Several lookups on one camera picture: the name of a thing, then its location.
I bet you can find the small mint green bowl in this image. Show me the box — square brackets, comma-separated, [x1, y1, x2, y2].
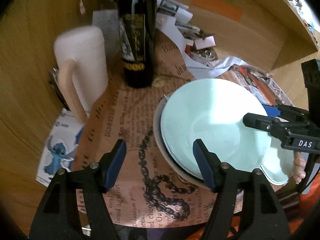
[260, 137, 294, 186]

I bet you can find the mint green plate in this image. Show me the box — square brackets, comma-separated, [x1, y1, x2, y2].
[160, 79, 271, 179]

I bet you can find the large white plate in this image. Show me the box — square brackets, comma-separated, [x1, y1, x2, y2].
[153, 94, 221, 191]

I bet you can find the person's right hand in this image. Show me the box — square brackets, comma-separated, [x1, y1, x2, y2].
[292, 152, 306, 184]

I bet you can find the Stitch cartoon sticker card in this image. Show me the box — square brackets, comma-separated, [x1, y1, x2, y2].
[36, 108, 84, 187]

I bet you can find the vintage newspaper print mat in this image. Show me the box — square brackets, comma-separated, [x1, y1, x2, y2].
[72, 32, 216, 228]

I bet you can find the small bowl of coins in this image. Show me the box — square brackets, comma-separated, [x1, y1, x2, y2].
[190, 49, 217, 63]

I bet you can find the small white box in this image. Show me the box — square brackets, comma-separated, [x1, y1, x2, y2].
[194, 36, 216, 50]

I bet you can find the orange sticky note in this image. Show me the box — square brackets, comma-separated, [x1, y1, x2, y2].
[191, 0, 243, 22]

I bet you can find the stack of papers and magazines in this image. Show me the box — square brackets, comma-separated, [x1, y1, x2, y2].
[109, 0, 203, 39]

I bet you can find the white crumpled paper sheet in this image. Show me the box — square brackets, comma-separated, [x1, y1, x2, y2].
[156, 13, 251, 79]

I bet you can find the dark wine bottle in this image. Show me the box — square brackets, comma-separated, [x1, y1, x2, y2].
[117, 0, 157, 88]

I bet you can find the white receipt paper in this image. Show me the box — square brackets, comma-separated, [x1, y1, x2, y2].
[92, 9, 120, 60]

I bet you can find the cream mug with handle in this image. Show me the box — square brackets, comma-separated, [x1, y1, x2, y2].
[54, 25, 108, 123]

